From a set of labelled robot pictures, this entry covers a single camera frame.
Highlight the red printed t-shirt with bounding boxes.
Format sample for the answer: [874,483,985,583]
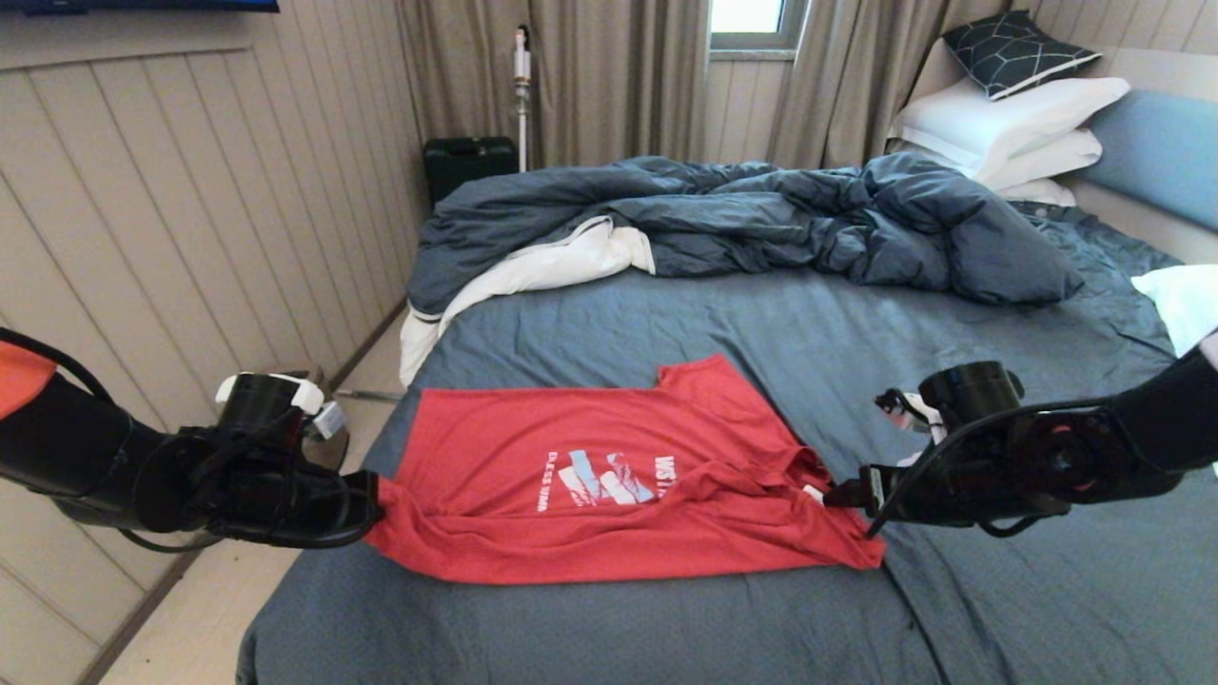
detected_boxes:
[364,355,888,584]

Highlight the taupe trash bin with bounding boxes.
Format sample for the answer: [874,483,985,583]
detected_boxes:
[306,430,350,474]

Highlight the bed with blue sheet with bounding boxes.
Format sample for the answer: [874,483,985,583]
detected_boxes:
[236,202,1218,685]

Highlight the dark blue crumpled duvet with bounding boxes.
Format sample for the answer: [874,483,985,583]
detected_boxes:
[407,152,1086,317]

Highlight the white blanket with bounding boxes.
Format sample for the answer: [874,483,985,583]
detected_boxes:
[400,217,658,386]

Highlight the black suitcase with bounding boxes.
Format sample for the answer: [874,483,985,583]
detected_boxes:
[422,136,521,207]

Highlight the large white pillow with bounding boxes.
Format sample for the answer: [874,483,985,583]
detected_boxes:
[890,77,1131,174]

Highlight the blue headboard cushion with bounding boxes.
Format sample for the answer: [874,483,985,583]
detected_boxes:
[1077,88,1218,233]

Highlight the dark geometric patterned cushion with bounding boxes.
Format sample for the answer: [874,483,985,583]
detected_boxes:
[942,10,1103,102]

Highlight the white stick vacuum cleaner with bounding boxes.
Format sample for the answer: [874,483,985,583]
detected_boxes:
[514,26,532,173]

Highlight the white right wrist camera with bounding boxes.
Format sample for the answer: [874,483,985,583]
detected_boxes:
[875,387,950,469]

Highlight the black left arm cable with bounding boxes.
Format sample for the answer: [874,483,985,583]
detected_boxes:
[0,328,115,405]

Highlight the window with grey frame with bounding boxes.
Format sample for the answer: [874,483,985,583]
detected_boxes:
[708,0,808,60]

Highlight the wall-mounted television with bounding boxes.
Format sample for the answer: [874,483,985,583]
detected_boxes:
[0,0,281,14]

